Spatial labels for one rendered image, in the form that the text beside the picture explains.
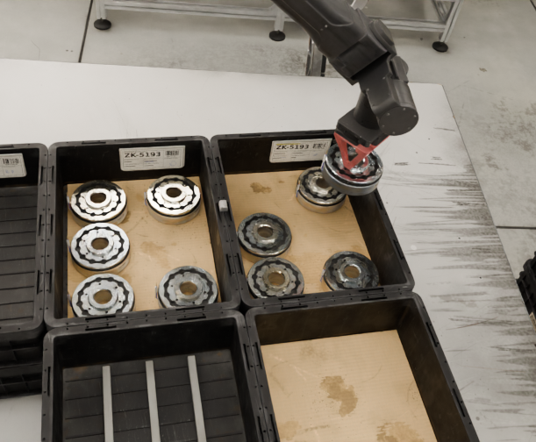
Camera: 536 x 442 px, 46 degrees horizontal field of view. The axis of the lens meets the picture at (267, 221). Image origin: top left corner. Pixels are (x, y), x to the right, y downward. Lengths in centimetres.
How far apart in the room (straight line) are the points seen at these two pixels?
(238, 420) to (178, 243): 36
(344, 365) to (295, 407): 12
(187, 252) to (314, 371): 32
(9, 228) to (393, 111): 73
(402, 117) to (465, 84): 233
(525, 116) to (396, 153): 160
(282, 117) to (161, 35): 156
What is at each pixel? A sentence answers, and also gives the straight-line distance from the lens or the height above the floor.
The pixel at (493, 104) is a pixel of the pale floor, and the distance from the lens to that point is 319.
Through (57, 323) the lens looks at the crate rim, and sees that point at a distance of 101.
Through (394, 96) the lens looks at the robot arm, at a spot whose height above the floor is 125.
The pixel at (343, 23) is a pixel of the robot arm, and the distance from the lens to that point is 88.
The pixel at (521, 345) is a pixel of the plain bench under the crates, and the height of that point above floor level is 70.
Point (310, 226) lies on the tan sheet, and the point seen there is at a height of 83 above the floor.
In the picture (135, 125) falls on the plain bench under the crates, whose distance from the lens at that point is 162.
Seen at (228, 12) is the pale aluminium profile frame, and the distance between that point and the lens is 313.
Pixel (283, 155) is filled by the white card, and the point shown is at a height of 88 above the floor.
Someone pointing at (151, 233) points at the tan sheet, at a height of 83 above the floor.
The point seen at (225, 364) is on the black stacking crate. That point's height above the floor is 83.
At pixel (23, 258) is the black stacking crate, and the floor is 83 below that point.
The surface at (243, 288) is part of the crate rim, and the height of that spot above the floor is 93.
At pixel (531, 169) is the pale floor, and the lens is 293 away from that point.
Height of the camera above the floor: 179
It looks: 50 degrees down
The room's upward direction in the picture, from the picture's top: 11 degrees clockwise
